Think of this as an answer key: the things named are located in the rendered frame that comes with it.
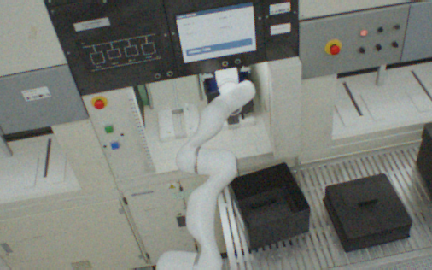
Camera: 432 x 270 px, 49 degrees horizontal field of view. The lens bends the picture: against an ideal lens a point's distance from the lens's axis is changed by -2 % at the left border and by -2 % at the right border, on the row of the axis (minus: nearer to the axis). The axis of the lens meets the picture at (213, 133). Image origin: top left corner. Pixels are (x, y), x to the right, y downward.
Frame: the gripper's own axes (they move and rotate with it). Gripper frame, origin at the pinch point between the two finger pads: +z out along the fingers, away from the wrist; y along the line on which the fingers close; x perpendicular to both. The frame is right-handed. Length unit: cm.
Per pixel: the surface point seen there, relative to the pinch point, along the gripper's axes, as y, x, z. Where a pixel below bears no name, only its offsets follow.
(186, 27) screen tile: -13, 43, -32
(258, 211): 5, -42, -56
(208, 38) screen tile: -5.8, 37.3, -31.6
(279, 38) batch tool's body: 21.2, 31.7, -30.1
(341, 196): 41, -33, -62
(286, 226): 15, -33, -72
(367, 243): 47, -40, -82
